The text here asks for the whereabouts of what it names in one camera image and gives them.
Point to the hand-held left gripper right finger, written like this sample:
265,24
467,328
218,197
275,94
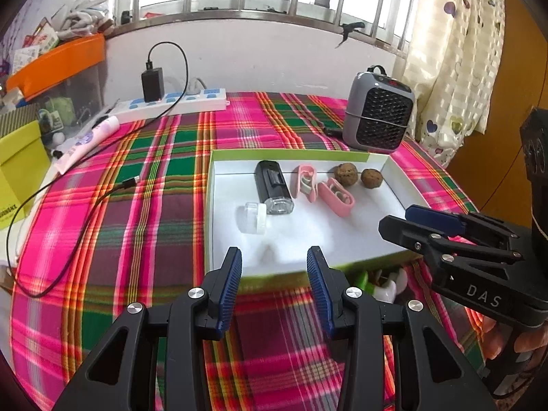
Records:
319,291

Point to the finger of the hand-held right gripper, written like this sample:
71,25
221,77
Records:
432,218
406,231

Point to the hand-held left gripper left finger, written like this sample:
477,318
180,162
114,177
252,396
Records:
229,291

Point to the green and white cardboard box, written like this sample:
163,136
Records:
299,231

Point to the brown walnut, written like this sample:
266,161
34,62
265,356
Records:
371,178
344,174

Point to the clear plastic cap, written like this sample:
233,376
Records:
257,218

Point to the large pink clip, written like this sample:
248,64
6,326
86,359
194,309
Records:
332,203

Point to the small pink clip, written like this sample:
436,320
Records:
295,184

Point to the black bike light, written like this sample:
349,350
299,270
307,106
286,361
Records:
272,184

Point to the person's right hand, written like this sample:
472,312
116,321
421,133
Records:
492,338

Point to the white boat-shaped toy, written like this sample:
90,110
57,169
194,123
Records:
387,293

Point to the pink and green plaid tablecloth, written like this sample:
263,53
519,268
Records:
150,222

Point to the grey space heater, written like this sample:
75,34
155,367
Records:
376,111

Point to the cream curtain with hearts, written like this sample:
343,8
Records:
454,72

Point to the brown wooden panel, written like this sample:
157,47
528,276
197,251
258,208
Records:
513,72

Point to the white power strip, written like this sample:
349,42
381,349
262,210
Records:
205,96

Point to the black hook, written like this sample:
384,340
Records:
355,25

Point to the white and pink tube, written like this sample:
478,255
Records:
90,137

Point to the black charger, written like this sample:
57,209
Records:
153,85

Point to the yellow-green box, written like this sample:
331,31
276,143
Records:
17,167

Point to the striped gift box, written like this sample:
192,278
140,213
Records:
17,117

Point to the clear bin with orange lid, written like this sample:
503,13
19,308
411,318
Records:
55,58

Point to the colourful paper packets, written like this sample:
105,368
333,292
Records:
38,38

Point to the white plastic bags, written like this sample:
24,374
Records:
85,8

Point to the metal window frame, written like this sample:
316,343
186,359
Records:
239,13

